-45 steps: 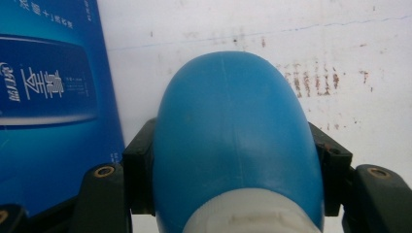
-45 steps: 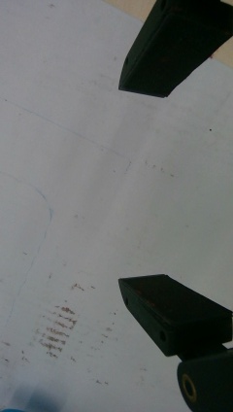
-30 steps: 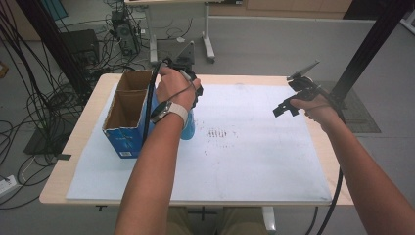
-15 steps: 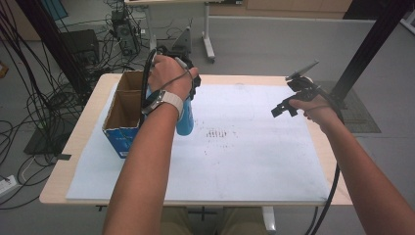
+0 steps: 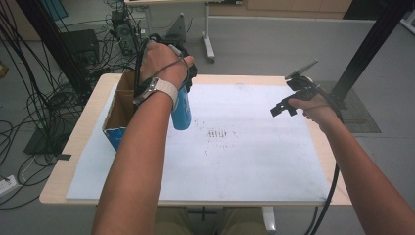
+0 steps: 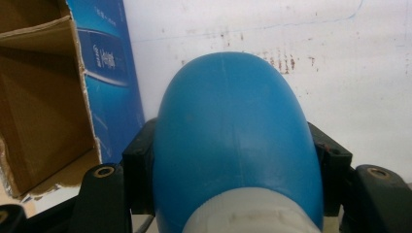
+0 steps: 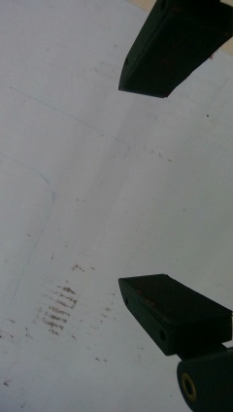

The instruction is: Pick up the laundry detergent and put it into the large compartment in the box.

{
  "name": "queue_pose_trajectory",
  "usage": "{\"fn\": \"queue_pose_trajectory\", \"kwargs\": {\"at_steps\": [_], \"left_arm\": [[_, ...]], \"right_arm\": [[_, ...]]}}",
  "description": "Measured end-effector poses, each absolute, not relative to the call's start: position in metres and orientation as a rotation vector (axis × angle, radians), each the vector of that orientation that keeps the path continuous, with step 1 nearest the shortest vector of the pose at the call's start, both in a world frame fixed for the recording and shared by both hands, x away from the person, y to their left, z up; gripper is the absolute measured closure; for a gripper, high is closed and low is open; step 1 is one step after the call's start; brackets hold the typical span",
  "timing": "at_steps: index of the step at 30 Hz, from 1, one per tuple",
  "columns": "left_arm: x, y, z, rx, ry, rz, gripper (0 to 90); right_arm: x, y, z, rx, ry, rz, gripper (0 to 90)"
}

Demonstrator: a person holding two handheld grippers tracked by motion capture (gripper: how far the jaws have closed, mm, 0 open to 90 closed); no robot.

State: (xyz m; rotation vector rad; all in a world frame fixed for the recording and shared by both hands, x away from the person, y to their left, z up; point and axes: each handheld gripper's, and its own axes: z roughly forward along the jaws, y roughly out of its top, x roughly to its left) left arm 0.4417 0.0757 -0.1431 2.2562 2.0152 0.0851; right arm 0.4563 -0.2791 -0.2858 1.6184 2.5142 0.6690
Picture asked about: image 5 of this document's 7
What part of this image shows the white table leg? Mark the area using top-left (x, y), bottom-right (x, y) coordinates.
top-left (259, 206), bottom-right (277, 235)

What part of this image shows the wristwatch with beige strap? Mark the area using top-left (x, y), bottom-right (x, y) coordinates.
top-left (132, 76), bottom-right (180, 113)

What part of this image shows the black equipment box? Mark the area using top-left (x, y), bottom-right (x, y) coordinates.
top-left (60, 28), bottom-right (101, 67)

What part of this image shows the blue bottle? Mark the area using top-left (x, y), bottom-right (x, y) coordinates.
top-left (170, 82), bottom-right (193, 131)

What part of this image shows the thin grey wire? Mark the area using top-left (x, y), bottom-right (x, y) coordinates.
top-left (145, 56), bottom-right (190, 82)

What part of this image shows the white power strip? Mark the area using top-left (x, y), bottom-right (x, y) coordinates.
top-left (0, 174), bottom-right (19, 198)

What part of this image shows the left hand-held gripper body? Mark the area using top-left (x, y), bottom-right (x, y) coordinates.
top-left (140, 13), bottom-right (192, 58)

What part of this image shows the white table mat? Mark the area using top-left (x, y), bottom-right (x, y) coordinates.
top-left (66, 82), bottom-right (331, 202)

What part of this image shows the black metal stand post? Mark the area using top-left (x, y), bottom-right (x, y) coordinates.
top-left (329, 0), bottom-right (413, 110)
top-left (14, 0), bottom-right (93, 96)

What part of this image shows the blue cardboard box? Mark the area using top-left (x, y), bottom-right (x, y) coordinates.
top-left (102, 70), bottom-right (139, 152)

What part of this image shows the thick black left gripper cable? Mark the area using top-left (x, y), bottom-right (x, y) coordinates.
top-left (132, 32), bottom-right (161, 100)

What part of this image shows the thick black gripper cable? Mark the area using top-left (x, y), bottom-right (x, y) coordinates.
top-left (303, 81), bottom-right (346, 235)
top-left (132, 32), bottom-right (161, 100)

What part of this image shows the white desk frame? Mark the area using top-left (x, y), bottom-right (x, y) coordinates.
top-left (123, 0), bottom-right (227, 65)

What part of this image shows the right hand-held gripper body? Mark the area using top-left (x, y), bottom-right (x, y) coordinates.
top-left (284, 58), bottom-right (328, 102)

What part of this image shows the person's right hand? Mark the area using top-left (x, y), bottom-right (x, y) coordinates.
top-left (287, 93), bottom-right (341, 127)

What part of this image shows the black stand base plate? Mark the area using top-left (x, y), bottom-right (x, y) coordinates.
top-left (23, 119), bottom-right (78, 157)

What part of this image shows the thick black right gripper cable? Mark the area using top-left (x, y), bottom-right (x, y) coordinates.
top-left (303, 81), bottom-right (346, 235)

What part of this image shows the bundle of black floor cables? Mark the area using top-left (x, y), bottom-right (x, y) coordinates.
top-left (0, 6), bottom-right (99, 210)

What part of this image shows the person's left hand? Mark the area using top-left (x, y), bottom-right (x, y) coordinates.
top-left (140, 40), bottom-right (196, 92)

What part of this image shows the computer tower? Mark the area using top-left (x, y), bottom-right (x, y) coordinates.
top-left (110, 9), bottom-right (142, 57)

